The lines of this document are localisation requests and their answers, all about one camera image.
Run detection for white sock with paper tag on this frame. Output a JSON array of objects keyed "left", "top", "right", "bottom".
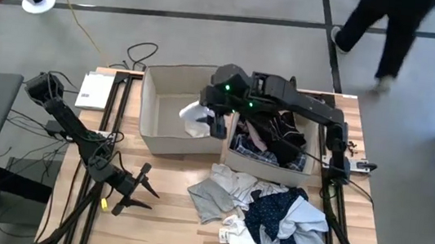
[{"left": 218, "top": 212, "right": 264, "bottom": 244}]

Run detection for pale purple garment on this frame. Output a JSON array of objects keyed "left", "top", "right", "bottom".
[{"left": 238, "top": 118, "right": 273, "bottom": 154}]

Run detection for white flat box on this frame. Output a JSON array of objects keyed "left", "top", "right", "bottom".
[{"left": 73, "top": 69, "right": 117, "bottom": 113}]

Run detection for grey garment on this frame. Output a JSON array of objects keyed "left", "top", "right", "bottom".
[{"left": 183, "top": 175, "right": 239, "bottom": 228}]

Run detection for large black garment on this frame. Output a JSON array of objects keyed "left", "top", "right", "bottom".
[{"left": 233, "top": 105, "right": 311, "bottom": 170}]

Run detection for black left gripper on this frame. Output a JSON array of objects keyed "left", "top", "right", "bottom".
[{"left": 106, "top": 158, "right": 165, "bottom": 221}]

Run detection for blue plaid garment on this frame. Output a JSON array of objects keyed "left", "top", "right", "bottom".
[{"left": 228, "top": 134, "right": 309, "bottom": 174}]

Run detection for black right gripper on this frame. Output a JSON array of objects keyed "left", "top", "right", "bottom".
[{"left": 193, "top": 82, "right": 243, "bottom": 143}]

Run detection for black floor cable loop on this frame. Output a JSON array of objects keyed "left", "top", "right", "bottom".
[{"left": 107, "top": 38, "right": 160, "bottom": 75}]

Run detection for light blue garment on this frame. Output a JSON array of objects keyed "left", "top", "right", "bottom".
[{"left": 256, "top": 191, "right": 334, "bottom": 244}]

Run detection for person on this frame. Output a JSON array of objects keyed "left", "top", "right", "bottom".
[{"left": 323, "top": 0, "right": 435, "bottom": 101}]

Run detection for thin yellow cable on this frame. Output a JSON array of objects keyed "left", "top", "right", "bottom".
[{"left": 27, "top": 0, "right": 113, "bottom": 60}]

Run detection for beige fabric storage bin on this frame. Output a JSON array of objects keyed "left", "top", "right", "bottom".
[
  {"left": 134, "top": 56, "right": 236, "bottom": 164},
  {"left": 221, "top": 105, "right": 325, "bottom": 191}
]

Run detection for small dark screws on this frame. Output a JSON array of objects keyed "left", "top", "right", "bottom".
[{"left": 344, "top": 140, "right": 361, "bottom": 157}]

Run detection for navy dotted garment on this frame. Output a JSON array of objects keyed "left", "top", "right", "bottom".
[{"left": 242, "top": 181, "right": 312, "bottom": 244}]

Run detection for white handwritten paper tag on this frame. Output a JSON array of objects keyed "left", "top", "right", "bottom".
[{"left": 217, "top": 227, "right": 231, "bottom": 244}]

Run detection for white striped garment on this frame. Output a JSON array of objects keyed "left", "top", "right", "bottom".
[{"left": 206, "top": 162, "right": 291, "bottom": 216}]

